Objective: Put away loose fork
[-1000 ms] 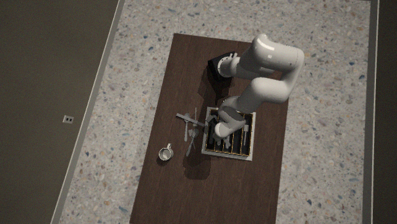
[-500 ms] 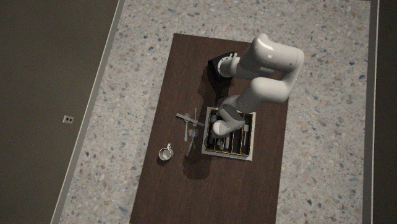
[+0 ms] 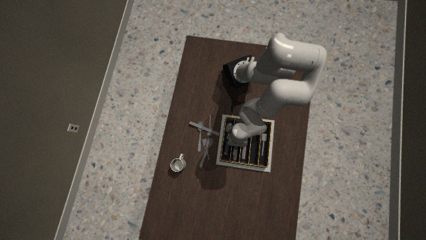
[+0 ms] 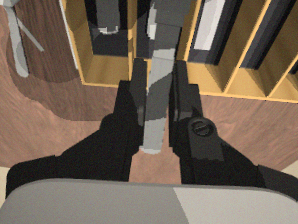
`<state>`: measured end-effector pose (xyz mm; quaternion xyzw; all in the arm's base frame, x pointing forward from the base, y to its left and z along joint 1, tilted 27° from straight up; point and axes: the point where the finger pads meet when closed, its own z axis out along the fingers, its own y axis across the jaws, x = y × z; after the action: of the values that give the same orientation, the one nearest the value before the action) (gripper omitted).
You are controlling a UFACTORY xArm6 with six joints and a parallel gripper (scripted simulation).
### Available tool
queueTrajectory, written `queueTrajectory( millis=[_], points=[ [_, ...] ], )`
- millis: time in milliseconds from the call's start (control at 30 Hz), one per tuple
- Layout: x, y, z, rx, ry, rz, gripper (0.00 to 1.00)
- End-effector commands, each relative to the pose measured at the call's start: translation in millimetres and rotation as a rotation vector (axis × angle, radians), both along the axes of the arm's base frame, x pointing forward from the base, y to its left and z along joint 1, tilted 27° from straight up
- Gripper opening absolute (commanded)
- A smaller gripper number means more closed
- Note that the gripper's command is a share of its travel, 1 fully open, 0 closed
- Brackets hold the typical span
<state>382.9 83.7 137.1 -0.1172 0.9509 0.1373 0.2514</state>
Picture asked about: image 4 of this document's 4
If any brown wooden cutlery tray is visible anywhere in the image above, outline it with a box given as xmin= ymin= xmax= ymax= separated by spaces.
xmin=62 ymin=0 xmax=298 ymax=103

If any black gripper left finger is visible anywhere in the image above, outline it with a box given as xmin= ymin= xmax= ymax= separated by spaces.
xmin=5 ymin=58 xmax=147 ymax=200

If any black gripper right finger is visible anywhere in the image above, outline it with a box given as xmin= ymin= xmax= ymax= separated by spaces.
xmin=168 ymin=60 xmax=298 ymax=201

